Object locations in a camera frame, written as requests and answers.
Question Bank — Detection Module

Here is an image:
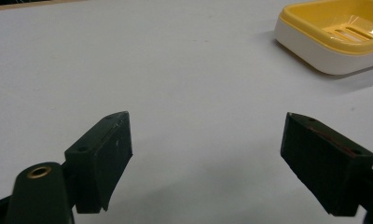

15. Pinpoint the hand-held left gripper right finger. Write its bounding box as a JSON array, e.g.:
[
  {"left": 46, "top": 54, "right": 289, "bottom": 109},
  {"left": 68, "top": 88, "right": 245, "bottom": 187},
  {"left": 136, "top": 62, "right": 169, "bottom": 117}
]
[{"left": 280, "top": 112, "right": 373, "bottom": 217}]

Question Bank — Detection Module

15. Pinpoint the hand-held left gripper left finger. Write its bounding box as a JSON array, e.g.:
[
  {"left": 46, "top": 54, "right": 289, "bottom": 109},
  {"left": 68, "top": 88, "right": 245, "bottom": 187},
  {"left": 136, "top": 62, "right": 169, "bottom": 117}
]
[{"left": 63, "top": 110, "right": 134, "bottom": 215}]

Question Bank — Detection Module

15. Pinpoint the yellow and white soap dish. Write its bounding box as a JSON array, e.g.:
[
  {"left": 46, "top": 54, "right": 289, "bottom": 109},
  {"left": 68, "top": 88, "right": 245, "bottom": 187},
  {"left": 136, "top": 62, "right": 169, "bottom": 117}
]
[{"left": 273, "top": 0, "right": 373, "bottom": 76}]

